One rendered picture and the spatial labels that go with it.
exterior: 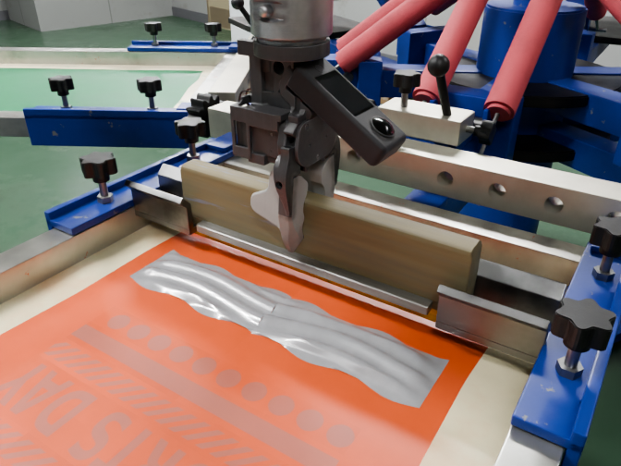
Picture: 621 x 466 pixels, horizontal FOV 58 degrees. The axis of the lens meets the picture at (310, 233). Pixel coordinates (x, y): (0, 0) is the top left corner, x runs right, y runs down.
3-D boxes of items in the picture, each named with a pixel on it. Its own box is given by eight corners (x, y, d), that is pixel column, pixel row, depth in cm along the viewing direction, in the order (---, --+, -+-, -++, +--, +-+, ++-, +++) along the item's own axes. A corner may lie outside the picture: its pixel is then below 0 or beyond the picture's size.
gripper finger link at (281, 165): (293, 206, 59) (302, 124, 56) (308, 211, 58) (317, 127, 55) (266, 216, 55) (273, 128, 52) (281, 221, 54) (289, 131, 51)
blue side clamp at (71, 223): (81, 272, 68) (69, 222, 65) (55, 260, 71) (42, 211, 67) (239, 184, 90) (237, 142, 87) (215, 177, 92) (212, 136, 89)
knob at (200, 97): (212, 147, 93) (208, 104, 90) (187, 141, 96) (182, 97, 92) (240, 134, 99) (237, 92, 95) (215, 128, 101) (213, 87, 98)
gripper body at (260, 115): (275, 140, 63) (272, 27, 57) (342, 155, 59) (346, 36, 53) (231, 162, 58) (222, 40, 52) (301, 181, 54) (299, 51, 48)
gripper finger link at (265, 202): (258, 239, 63) (264, 157, 59) (302, 254, 60) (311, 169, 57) (239, 246, 60) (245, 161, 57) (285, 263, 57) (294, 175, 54)
